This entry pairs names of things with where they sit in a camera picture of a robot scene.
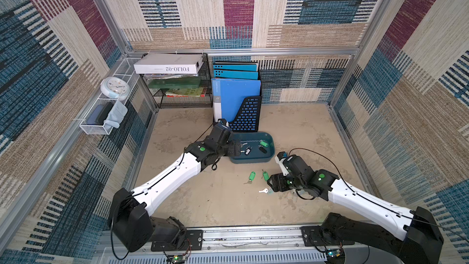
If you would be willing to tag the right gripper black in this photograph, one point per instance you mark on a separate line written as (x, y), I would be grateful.
(276, 181)

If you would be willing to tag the teal folder back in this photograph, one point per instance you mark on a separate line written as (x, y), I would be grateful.
(236, 66)

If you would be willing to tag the white folio box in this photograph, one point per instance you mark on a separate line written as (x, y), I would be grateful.
(163, 63)

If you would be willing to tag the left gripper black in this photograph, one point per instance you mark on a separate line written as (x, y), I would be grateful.
(231, 152)

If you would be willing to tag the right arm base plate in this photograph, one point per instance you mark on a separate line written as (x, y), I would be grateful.
(319, 236)

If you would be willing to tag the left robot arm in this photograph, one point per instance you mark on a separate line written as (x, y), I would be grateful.
(131, 215)

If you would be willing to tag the teal folder middle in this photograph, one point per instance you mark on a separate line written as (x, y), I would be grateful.
(233, 74)

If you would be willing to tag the white wire basket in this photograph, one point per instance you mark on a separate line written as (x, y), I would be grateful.
(125, 71)

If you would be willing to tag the colourful book stack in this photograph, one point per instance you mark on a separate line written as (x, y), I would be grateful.
(186, 92)

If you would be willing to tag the dark blue case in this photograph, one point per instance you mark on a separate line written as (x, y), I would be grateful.
(99, 114)

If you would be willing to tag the white round clock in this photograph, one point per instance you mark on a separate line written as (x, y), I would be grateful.
(115, 88)

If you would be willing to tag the teal plastic storage box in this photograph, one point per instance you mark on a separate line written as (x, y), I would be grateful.
(252, 140)

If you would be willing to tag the light blue tag key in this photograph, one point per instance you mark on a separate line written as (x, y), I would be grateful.
(266, 191)

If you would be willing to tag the black white tag key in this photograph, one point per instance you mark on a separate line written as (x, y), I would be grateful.
(248, 150)

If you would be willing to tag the teal folder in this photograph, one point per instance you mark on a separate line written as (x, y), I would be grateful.
(236, 66)
(233, 74)

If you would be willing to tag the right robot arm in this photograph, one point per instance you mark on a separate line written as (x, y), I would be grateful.
(411, 235)

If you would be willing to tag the black mesh file holder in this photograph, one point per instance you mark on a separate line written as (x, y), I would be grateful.
(247, 118)

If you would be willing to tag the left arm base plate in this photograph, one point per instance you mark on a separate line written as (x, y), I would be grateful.
(192, 240)

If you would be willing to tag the black wire shelf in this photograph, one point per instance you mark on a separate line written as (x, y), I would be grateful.
(163, 102)

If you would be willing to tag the blue folder front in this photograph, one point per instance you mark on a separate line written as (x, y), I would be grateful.
(229, 94)

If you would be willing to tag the light blue cloth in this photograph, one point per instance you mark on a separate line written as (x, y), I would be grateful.
(115, 116)

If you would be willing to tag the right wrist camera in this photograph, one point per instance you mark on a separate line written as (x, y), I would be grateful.
(279, 159)

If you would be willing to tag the green circuit board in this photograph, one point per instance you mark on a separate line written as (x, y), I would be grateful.
(178, 259)

